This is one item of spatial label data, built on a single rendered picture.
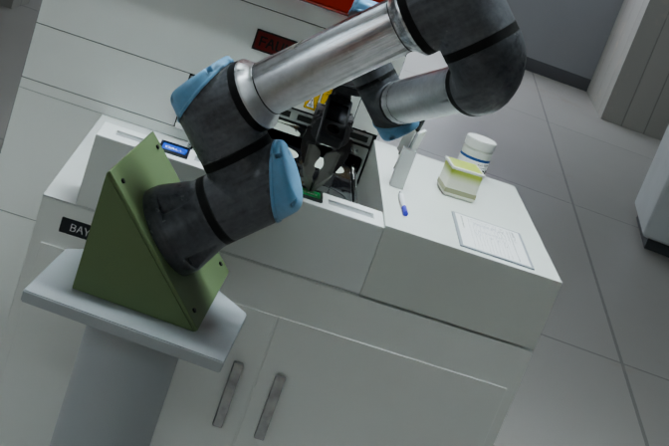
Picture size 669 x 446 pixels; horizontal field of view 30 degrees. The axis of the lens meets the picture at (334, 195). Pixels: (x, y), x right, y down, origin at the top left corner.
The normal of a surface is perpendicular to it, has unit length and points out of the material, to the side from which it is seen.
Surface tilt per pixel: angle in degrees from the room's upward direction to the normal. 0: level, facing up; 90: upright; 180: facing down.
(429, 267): 90
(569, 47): 90
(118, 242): 90
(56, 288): 0
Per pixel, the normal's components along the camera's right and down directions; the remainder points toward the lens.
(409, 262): 0.00, 0.29
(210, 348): 0.32, -0.90
